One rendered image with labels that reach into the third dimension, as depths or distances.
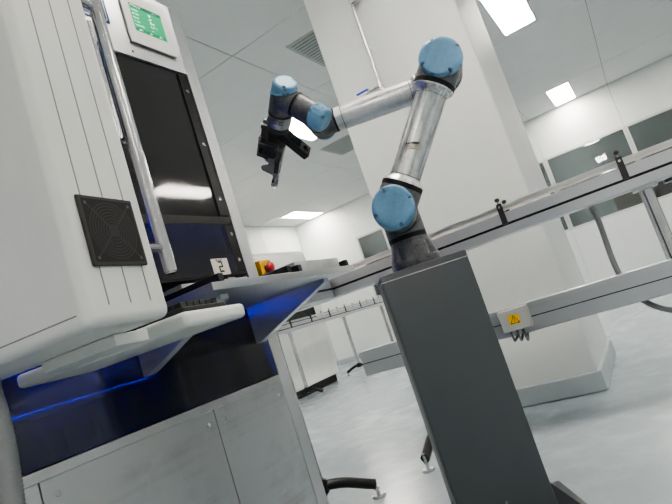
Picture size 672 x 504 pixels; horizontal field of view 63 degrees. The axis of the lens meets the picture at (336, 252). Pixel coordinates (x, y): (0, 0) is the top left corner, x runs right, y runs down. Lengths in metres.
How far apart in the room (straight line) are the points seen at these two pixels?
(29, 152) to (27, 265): 0.17
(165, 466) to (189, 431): 0.12
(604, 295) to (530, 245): 0.72
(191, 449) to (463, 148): 2.14
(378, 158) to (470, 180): 0.57
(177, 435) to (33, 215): 0.90
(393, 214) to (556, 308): 1.13
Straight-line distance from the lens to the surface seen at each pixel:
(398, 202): 1.47
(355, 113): 1.72
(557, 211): 2.38
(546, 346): 3.07
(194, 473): 1.69
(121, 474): 1.54
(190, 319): 1.02
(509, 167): 3.06
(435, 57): 1.57
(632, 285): 2.40
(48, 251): 0.91
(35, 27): 1.07
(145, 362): 1.60
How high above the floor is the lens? 0.69
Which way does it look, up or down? 8 degrees up
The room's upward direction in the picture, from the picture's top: 18 degrees counter-clockwise
